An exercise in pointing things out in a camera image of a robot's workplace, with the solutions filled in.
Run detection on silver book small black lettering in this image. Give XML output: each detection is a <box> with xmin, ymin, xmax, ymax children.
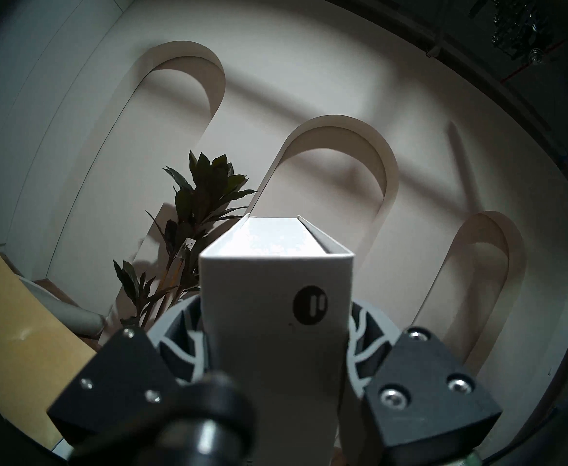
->
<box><xmin>198</xmin><ymin>215</ymin><xmax>355</xmax><ymax>466</ymax></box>

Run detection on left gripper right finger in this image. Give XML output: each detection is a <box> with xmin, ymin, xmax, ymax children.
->
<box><xmin>346</xmin><ymin>300</ymin><xmax>503</xmax><ymax>464</ymax></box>

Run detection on grey shell chair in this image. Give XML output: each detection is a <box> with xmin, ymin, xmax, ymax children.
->
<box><xmin>18</xmin><ymin>276</ymin><xmax>107</xmax><ymax>338</ymax></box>

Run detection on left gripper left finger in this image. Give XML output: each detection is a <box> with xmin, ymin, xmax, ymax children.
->
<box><xmin>46</xmin><ymin>295</ymin><xmax>208</xmax><ymax>444</ymax></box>

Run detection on tall green potted plant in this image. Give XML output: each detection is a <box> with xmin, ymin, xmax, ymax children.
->
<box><xmin>113</xmin><ymin>150</ymin><xmax>258</xmax><ymax>331</ymax></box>

